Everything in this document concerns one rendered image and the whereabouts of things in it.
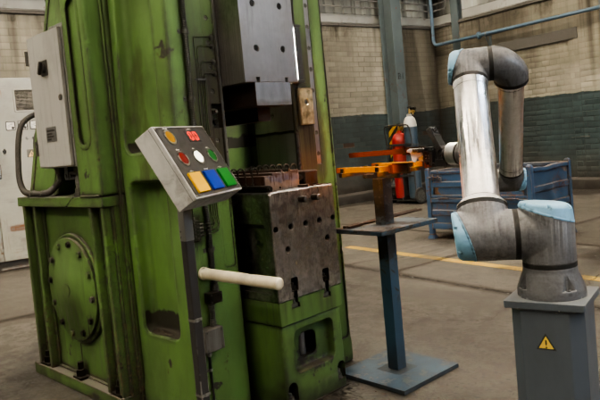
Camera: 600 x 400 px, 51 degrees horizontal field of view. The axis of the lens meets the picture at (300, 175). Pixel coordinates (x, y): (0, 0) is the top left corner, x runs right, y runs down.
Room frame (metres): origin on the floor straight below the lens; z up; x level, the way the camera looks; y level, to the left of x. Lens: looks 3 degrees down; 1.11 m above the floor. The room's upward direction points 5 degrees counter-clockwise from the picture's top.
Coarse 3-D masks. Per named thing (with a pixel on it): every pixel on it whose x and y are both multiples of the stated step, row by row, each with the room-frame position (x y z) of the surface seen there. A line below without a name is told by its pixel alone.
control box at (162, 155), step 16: (160, 128) 2.09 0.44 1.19; (176, 128) 2.18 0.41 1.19; (192, 128) 2.28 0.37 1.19; (144, 144) 2.05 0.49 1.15; (160, 144) 2.03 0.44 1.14; (176, 144) 2.11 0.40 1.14; (192, 144) 2.20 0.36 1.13; (208, 144) 2.31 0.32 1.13; (160, 160) 2.04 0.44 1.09; (176, 160) 2.04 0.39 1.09; (192, 160) 2.13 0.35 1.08; (208, 160) 2.23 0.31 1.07; (160, 176) 2.04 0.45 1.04; (176, 176) 2.02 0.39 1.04; (176, 192) 2.02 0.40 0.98; (192, 192) 2.00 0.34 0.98; (208, 192) 2.08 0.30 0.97; (224, 192) 2.18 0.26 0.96; (192, 208) 2.09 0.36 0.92
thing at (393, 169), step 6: (402, 162) 2.66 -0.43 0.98; (408, 162) 2.63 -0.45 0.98; (342, 168) 2.91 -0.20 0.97; (348, 168) 2.88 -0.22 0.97; (354, 168) 2.85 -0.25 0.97; (360, 168) 2.82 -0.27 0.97; (366, 168) 2.79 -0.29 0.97; (372, 168) 2.77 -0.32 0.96; (384, 168) 2.71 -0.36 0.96; (390, 168) 2.68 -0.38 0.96; (396, 168) 2.67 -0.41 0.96; (402, 168) 2.65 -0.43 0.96; (408, 168) 2.63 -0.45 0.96
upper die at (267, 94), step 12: (252, 84) 2.60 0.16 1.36; (264, 84) 2.63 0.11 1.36; (276, 84) 2.67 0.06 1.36; (288, 84) 2.73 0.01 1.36; (228, 96) 2.72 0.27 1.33; (240, 96) 2.66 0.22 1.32; (252, 96) 2.61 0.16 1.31; (264, 96) 2.62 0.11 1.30; (276, 96) 2.67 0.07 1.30; (288, 96) 2.72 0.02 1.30; (228, 108) 2.72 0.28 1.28; (240, 108) 2.67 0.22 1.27
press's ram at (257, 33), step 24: (216, 0) 2.65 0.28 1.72; (240, 0) 2.57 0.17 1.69; (264, 0) 2.66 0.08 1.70; (288, 0) 2.76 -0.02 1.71; (216, 24) 2.66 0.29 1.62; (240, 24) 2.56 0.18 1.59; (264, 24) 2.65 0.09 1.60; (288, 24) 2.75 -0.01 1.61; (240, 48) 2.56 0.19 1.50; (264, 48) 2.64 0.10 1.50; (288, 48) 2.74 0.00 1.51; (240, 72) 2.57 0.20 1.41; (264, 72) 2.63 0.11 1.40; (288, 72) 2.73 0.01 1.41
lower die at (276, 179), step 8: (240, 176) 2.77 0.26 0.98; (248, 176) 2.73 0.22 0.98; (256, 176) 2.68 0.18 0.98; (264, 176) 2.62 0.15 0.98; (272, 176) 2.63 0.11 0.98; (280, 176) 2.66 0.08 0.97; (288, 176) 2.69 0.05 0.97; (296, 176) 2.72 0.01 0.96; (240, 184) 2.70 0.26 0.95; (248, 184) 2.66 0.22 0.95; (256, 184) 2.63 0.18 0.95; (264, 184) 2.59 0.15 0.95; (272, 184) 2.62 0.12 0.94; (280, 184) 2.65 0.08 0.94; (288, 184) 2.69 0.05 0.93; (296, 184) 2.72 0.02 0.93
